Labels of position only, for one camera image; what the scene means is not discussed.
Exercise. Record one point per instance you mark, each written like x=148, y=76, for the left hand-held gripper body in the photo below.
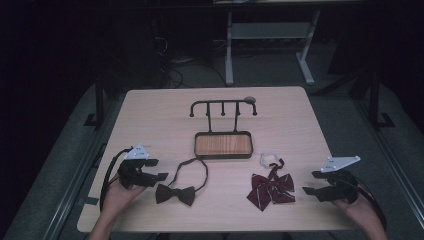
x=133, y=173

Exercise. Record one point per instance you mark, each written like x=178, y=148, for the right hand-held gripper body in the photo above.
x=338, y=186

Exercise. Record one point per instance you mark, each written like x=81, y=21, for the dark brown bow tie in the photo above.
x=175, y=194

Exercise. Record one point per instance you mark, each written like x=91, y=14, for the red striped bow tie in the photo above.
x=271, y=188

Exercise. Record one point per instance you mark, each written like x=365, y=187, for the black rack with wooden tray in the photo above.
x=223, y=145

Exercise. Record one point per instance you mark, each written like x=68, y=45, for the person's left hand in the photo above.
x=118, y=200

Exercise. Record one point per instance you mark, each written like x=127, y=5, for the person's right hand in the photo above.
x=358, y=210

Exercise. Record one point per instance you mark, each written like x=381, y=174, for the black metal stand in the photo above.
x=99, y=100
x=374, y=100

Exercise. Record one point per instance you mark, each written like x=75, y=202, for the small grey round pad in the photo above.
x=250, y=99

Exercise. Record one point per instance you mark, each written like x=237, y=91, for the white metal desk frame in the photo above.
x=266, y=30

